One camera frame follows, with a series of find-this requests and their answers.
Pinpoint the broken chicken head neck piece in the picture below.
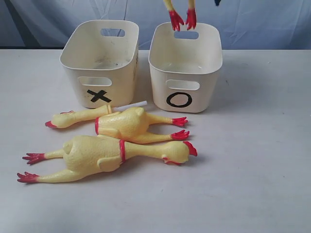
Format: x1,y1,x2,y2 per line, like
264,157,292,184
45,105,112,129

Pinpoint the white squeaker tube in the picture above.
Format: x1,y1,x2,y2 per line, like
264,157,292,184
112,100,148,112

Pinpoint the cream bin marked O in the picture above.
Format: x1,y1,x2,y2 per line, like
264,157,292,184
148,22,223,113

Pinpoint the cream bin marked X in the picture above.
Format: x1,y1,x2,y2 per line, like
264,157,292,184
60,20,139,108

